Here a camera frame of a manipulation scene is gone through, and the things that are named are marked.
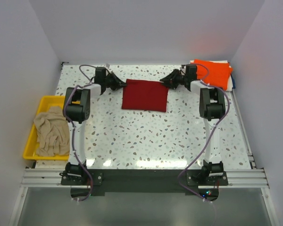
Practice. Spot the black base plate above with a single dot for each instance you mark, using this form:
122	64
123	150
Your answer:
101	181

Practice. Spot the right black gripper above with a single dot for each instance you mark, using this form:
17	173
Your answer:
170	79

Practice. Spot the folded blue t shirt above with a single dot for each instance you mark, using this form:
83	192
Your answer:
233	82

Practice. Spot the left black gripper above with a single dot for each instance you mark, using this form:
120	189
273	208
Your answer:
118	83

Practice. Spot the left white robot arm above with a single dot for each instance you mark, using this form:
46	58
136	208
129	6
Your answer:
77	108

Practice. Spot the beige t shirt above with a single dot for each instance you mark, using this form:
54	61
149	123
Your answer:
52	133

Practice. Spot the dark red t shirt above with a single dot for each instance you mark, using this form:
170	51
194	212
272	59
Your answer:
144	95

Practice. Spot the folded orange t shirt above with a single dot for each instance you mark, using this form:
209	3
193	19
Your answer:
214	73

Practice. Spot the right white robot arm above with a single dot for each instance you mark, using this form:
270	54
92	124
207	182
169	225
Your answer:
214	105

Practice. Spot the aluminium frame rail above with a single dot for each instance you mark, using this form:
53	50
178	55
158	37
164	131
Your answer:
248	178

